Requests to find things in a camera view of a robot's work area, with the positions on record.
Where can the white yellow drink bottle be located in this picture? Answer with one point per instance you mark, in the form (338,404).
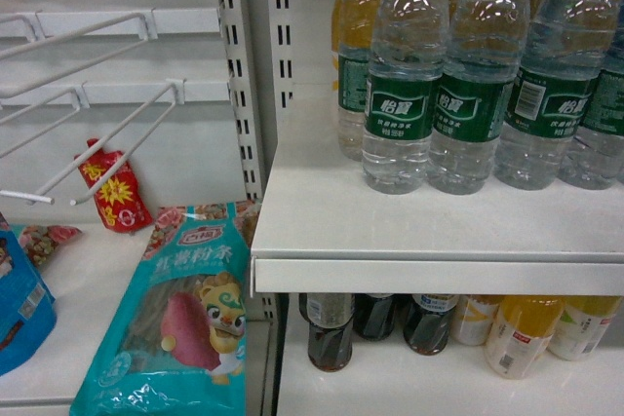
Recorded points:
(582,325)

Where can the white orange drink bottle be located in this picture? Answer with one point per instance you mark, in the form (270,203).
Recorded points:
(473,318)

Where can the red snack packet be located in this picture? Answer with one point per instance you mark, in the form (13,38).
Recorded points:
(118,202)

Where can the teal sweet potato noodle bag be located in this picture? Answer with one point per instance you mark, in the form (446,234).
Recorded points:
(177,342)

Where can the clear water bottle green label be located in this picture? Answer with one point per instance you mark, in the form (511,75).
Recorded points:
(595,157)
(356,22)
(565,47)
(485,45)
(407,54)

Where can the orange juice bottle white label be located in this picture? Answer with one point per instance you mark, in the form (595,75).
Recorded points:
(522,329)

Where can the blue snack bag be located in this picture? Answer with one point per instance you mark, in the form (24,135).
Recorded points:
(27,306)

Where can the dark tea bottle blue label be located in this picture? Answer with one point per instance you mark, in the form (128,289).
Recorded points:
(426,330)

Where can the white lower shelf board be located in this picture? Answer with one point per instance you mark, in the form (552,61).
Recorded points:
(388,378)

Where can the floral snack bag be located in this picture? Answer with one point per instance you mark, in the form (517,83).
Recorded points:
(40,242)
(246,218)

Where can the white slotted shelf upright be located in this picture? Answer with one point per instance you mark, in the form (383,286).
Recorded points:
(235,24)

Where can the white shelf board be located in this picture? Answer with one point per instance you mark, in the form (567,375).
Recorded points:
(388,378)
(322,229)

